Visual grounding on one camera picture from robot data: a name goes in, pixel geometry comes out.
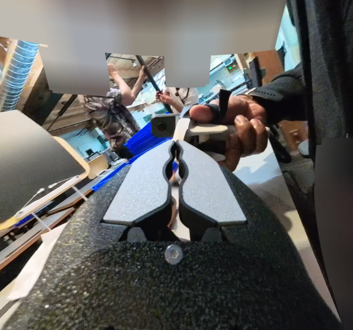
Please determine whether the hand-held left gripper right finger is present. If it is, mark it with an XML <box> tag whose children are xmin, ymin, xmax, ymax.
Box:
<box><xmin>176</xmin><ymin>140</ymin><xmax>247</xmax><ymax>226</ymax></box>

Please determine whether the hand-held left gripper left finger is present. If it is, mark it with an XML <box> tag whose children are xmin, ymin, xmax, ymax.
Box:
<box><xmin>102</xmin><ymin>140</ymin><xmax>176</xmax><ymax>225</ymax></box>

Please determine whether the torn white paper bag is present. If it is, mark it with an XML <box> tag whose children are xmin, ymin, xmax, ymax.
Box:
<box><xmin>0</xmin><ymin>221</ymin><xmax>68</xmax><ymax>321</ymax></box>

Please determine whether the stack of blue plastic bins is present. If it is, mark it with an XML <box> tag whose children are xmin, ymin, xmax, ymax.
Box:
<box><xmin>91</xmin><ymin>121</ymin><xmax>180</xmax><ymax>193</ymax></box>

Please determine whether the person's right hand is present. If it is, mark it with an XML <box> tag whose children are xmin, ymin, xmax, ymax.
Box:
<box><xmin>189</xmin><ymin>94</ymin><xmax>270</xmax><ymax>172</ymax></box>

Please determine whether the person's dark jacket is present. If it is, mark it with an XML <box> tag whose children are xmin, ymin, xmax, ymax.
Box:
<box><xmin>285</xmin><ymin>0</ymin><xmax>353</xmax><ymax>330</ymax></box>

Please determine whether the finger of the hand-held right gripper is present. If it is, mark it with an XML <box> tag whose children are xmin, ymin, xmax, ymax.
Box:
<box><xmin>173</xmin><ymin>118</ymin><xmax>191</xmax><ymax>142</ymax></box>

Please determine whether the black board with wooden rim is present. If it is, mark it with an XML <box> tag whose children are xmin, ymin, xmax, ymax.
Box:
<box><xmin>0</xmin><ymin>110</ymin><xmax>90</xmax><ymax>223</ymax></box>

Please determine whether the background wooden table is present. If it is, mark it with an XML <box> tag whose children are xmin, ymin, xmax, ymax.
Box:
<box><xmin>0</xmin><ymin>189</ymin><xmax>94</xmax><ymax>271</ymax></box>

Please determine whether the large silver spiral duct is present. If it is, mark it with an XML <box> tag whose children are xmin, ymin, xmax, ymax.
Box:
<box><xmin>0</xmin><ymin>39</ymin><xmax>42</xmax><ymax>113</ymax></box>

